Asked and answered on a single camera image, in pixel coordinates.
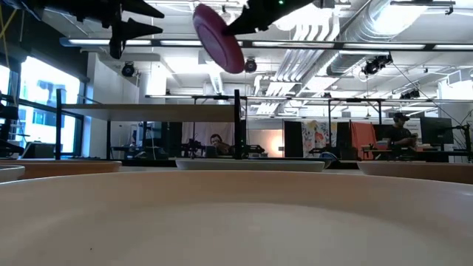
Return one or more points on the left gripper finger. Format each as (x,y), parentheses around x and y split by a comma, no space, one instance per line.
(140,29)
(142,8)

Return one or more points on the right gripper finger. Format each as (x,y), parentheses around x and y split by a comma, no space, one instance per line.
(245,23)

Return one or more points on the pink plate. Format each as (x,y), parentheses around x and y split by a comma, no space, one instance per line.
(218,44)

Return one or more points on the light blue plate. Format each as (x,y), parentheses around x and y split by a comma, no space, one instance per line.
(251,165)

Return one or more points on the dark teal plate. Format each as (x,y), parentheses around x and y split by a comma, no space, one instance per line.
(329,158)

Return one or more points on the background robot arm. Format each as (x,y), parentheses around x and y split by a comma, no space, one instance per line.
(194,146)

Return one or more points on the wooden shelf with black legs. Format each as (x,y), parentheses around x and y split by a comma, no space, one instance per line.
(148,112)

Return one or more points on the long ceiling light bar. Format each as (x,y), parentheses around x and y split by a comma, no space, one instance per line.
(295,44)

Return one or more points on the white ceiling slat panel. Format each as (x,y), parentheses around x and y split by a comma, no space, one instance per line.
(295,66)

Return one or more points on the large window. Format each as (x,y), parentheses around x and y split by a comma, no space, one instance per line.
(44,107)

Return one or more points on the white sheet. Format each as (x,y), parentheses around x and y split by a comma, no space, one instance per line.
(196,131)

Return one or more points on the person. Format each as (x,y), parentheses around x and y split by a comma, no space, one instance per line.
(397,134)
(216,140)

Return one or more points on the black panel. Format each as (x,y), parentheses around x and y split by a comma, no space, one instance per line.
(293,138)

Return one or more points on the colourful patterned cloth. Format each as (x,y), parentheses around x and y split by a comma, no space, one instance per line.
(316,136)

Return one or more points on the dark grey box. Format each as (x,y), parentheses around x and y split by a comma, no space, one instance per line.
(38,150)

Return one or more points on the orange cloth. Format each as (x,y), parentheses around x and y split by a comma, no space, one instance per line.
(362,136)

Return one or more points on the beige grey plate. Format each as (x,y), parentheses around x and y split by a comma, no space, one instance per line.
(9,173)

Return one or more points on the peach plate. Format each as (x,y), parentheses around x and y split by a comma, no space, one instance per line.
(236,221)

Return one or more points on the black computer monitor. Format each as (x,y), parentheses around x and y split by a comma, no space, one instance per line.
(436,131)

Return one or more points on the background desk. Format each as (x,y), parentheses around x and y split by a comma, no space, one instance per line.
(425,153)

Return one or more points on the pale teal green plate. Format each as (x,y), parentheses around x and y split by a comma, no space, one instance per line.
(425,171)

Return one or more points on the black ceiling-mounted camera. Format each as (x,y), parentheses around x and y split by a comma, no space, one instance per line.
(250,65)
(410,94)
(375,65)
(128,69)

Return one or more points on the silver ventilation duct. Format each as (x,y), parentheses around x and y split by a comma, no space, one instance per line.
(354,44)

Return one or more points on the black background rig frame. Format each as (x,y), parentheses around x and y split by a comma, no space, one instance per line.
(332,99)

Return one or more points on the black aluminium rig frame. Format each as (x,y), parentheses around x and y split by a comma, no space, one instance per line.
(148,162)

